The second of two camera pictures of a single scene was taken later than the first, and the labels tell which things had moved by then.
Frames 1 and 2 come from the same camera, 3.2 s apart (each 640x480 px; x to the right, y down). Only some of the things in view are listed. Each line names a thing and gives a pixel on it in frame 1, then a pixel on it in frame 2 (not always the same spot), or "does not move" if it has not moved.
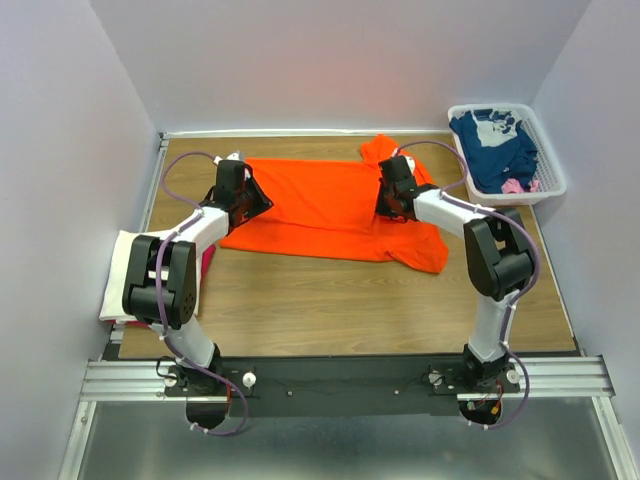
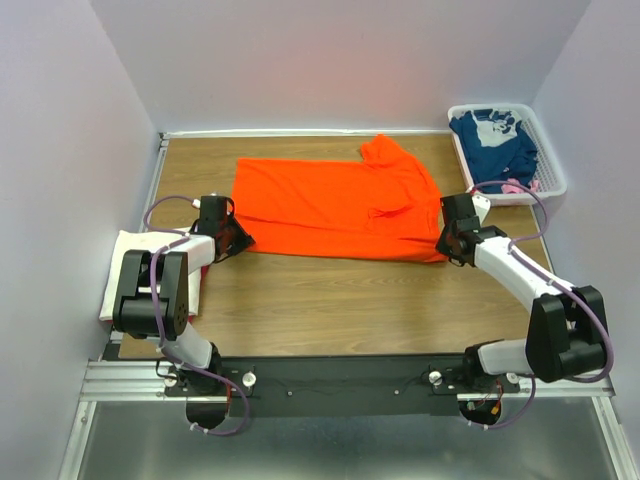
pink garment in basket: [513, 186] does not move
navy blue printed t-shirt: [497, 148] does not move
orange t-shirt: [327, 209] does not move
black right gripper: [385, 201] → [447, 239]
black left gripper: [248, 201] → [233, 235]
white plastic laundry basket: [508, 157] does not move
